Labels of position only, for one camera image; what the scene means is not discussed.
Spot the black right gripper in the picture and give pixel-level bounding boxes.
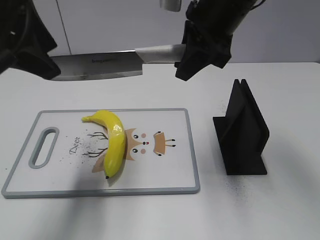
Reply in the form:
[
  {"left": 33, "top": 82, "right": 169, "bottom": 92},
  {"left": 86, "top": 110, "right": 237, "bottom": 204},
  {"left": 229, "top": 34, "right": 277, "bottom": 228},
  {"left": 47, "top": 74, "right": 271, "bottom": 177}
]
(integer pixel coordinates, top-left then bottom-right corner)
[{"left": 174, "top": 0, "right": 253, "bottom": 81}]

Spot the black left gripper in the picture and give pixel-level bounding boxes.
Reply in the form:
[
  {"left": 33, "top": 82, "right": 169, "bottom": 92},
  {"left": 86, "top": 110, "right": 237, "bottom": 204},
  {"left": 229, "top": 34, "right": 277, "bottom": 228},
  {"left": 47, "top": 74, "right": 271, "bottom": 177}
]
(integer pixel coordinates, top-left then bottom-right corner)
[{"left": 0, "top": 0, "right": 61, "bottom": 80}]

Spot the white-handled kitchen knife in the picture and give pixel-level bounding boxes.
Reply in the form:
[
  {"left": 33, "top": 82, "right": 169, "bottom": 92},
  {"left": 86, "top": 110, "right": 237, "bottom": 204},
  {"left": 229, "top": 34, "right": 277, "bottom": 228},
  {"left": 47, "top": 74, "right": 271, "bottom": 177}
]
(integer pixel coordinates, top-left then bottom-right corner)
[{"left": 51, "top": 44, "right": 186, "bottom": 82}]

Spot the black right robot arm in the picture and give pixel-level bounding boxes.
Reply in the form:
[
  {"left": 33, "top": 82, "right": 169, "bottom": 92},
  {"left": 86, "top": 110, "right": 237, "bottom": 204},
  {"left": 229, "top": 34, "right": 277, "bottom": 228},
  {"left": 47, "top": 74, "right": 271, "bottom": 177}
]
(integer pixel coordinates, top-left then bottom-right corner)
[{"left": 174, "top": 0, "right": 264, "bottom": 81}]

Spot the yellow plastic banana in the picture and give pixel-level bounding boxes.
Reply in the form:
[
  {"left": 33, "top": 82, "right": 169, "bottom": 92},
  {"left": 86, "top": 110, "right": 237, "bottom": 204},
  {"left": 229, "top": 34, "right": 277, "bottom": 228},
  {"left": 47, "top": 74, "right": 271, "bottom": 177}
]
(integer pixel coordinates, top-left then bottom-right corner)
[{"left": 81, "top": 110, "right": 127, "bottom": 179}]

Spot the black knife stand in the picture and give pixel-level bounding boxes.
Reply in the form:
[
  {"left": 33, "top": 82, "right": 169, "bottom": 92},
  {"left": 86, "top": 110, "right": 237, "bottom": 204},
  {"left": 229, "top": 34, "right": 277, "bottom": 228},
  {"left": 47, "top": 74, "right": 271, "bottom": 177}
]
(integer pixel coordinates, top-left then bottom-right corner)
[{"left": 212, "top": 79, "right": 270, "bottom": 175}]

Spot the white grey-rimmed cutting board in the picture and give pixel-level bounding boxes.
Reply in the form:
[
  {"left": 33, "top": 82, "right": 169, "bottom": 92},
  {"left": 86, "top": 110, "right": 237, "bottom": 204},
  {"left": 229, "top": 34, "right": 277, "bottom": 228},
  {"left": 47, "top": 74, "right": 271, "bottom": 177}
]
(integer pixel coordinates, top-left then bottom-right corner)
[{"left": 1, "top": 108, "right": 200, "bottom": 199}]

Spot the silver camera box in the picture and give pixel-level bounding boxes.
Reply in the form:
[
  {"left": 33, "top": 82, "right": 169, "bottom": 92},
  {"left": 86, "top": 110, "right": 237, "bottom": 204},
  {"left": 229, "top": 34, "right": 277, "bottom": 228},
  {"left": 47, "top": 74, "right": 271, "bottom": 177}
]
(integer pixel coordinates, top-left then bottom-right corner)
[{"left": 159, "top": 0, "right": 182, "bottom": 12}]

